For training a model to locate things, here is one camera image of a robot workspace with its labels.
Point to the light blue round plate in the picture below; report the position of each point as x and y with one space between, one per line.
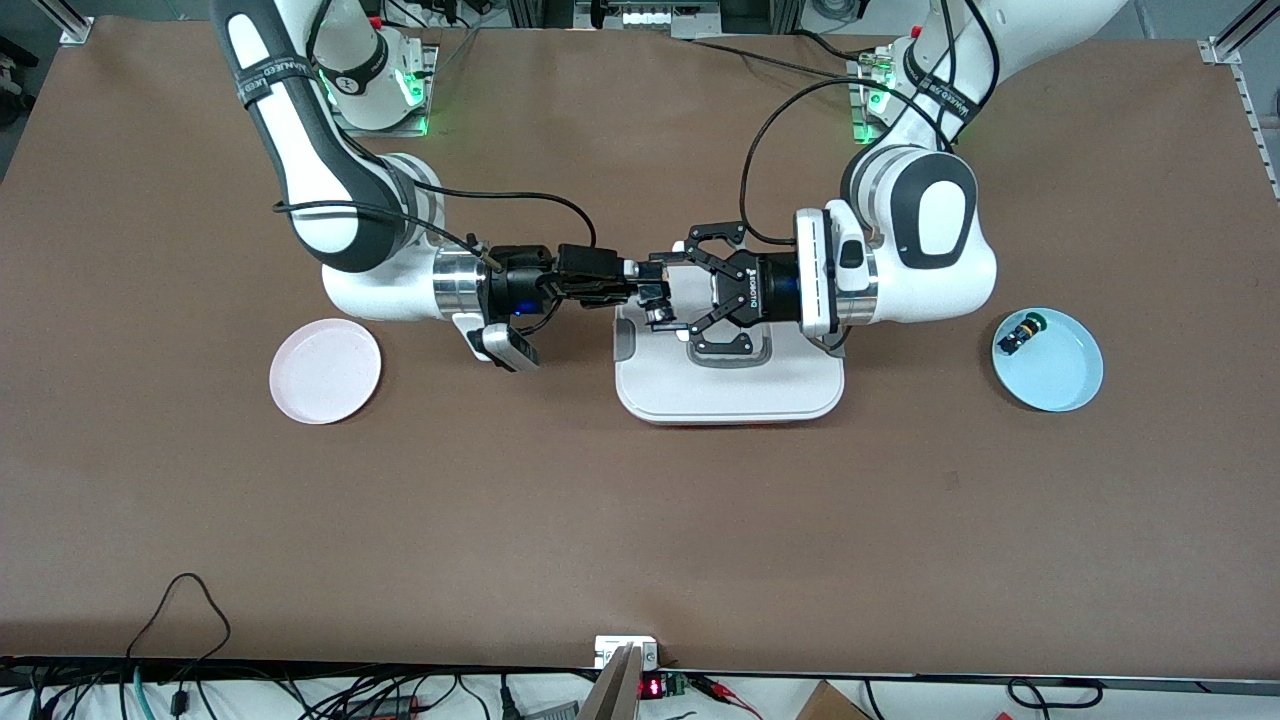
1050 365

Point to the brown wooden slat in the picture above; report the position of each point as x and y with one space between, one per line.
615 690

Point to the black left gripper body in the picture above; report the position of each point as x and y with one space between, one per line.
762 290

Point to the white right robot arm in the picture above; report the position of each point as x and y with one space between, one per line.
300 140

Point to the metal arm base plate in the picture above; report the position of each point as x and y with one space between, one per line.
860 105
425 95

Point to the brown cardboard box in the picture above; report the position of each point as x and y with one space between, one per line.
830 705

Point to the white lunch box with lid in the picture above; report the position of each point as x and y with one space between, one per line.
730 385

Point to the green push button switch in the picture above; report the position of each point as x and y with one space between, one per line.
1022 333

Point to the white small box device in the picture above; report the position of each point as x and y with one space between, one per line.
612 648

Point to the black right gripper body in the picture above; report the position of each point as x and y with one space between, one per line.
517 281

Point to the orange push button switch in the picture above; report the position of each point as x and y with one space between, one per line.
655 295

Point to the aluminium profile rail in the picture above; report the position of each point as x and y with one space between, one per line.
72 22
1245 70

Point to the red digit display module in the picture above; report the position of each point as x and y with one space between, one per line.
652 687

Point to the red clip leads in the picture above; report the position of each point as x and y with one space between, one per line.
725 692

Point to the pink round plate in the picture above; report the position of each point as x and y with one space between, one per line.
325 371

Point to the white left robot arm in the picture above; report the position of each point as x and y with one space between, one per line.
940 285

